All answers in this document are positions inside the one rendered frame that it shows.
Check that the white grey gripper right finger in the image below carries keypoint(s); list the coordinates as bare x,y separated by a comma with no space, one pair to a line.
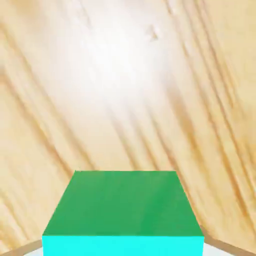
216,247

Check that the white grey gripper left finger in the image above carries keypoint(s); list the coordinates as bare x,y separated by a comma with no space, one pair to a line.
32,250

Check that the small green cube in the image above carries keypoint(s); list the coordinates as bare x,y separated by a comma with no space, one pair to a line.
122,206

